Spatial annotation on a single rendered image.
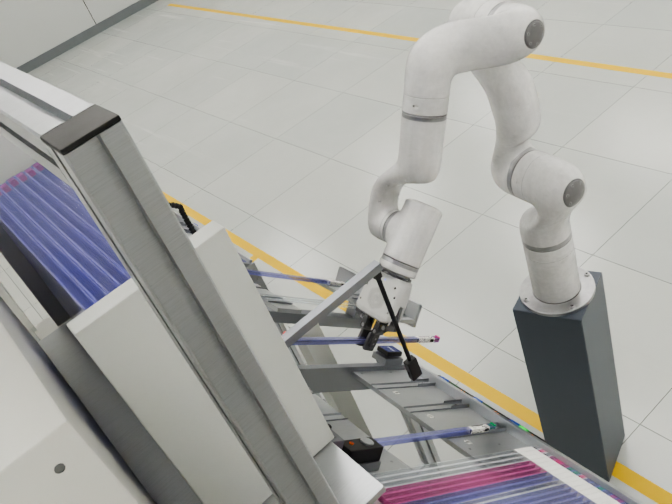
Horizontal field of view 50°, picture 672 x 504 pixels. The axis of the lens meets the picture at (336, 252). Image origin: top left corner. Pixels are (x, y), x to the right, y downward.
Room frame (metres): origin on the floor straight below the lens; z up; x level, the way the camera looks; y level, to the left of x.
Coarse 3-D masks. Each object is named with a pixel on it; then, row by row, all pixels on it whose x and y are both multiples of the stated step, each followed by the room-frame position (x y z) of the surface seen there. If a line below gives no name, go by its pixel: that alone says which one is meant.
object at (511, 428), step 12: (432, 372) 1.23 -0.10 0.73; (444, 384) 1.18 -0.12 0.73; (456, 396) 1.14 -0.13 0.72; (468, 396) 1.11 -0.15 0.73; (480, 408) 1.07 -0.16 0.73; (492, 420) 1.04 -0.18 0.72; (504, 420) 1.01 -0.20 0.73; (516, 432) 0.98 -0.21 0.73; (528, 432) 0.97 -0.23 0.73; (528, 444) 0.94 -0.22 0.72; (540, 444) 0.92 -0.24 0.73; (564, 456) 0.88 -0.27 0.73; (576, 468) 0.84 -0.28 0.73; (600, 480) 0.80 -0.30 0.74; (612, 492) 0.77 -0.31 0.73; (624, 492) 0.76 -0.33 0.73
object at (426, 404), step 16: (368, 384) 1.16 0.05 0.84; (384, 384) 1.17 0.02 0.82; (400, 384) 1.18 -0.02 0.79; (416, 384) 1.19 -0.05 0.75; (432, 384) 1.20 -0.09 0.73; (400, 400) 1.09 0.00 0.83; (416, 400) 1.10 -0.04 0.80; (432, 400) 1.11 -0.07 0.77; (448, 400) 1.11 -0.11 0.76; (416, 416) 1.02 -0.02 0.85; (432, 416) 1.03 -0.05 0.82; (448, 416) 1.04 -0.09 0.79; (464, 416) 1.05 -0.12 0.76; (480, 416) 1.06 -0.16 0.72; (496, 432) 0.99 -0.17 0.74; (464, 448) 0.91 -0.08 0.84; (480, 448) 0.91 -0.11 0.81; (496, 448) 0.92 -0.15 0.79; (512, 448) 0.92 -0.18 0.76
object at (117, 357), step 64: (0, 64) 0.64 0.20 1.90; (0, 128) 0.57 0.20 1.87; (64, 320) 1.04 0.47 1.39; (128, 320) 0.53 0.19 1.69; (256, 320) 0.57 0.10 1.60; (128, 384) 0.51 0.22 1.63; (192, 384) 0.53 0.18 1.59; (128, 448) 0.70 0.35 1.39; (192, 448) 0.52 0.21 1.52; (320, 448) 0.57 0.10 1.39
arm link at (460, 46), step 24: (456, 24) 1.29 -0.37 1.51; (480, 24) 1.27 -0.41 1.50; (504, 24) 1.24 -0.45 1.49; (528, 24) 1.23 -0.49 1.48; (432, 48) 1.26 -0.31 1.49; (456, 48) 1.26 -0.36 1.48; (480, 48) 1.25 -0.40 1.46; (504, 48) 1.24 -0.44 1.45; (528, 48) 1.23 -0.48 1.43; (408, 72) 1.28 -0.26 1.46; (432, 72) 1.25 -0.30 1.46; (456, 72) 1.27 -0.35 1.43; (408, 96) 1.27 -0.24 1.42; (432, 96) 1.24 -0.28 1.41
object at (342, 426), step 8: (312, 392) 1.08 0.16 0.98; (320, 400) 1.05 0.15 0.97; (320, 408) 1.02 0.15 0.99; (328, 408) 1.02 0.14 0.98; (328, 416) 0.98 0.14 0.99; (336, 416) 0.99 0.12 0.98; (336, 424) 0.96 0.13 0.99; (344, 424) 0.96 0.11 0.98; (352, 424) 0.96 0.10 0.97; (336, 432) 0.92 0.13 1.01; (344, 432) 0.93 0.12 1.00; (352, 432) 0.93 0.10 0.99; (360, 432) 0.93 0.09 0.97; (384, 456) 0.85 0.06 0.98; (392, 456) 0.85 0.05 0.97; (384, 464) 0.82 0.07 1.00; (392, 464) 0.83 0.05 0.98; (400, 464) 0.83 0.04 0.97; (368, 472) 0.79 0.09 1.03; (376, 472) 0.80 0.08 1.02
